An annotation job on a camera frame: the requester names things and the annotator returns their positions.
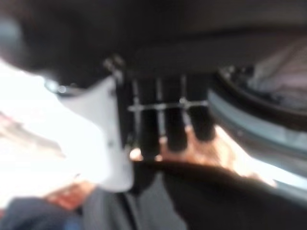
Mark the dark grey washing machine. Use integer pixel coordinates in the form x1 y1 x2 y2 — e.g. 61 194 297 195
206 31 307 199

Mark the brown wicker laundry basket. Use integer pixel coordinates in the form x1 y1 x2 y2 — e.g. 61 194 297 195
45 126 276 211

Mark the white garment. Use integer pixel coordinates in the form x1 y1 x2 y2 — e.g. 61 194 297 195
249 40 307 106

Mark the black garment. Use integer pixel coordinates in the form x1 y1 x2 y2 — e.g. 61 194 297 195
81 160 307 230

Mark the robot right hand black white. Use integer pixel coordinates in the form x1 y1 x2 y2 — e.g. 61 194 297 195
14 0 240 192

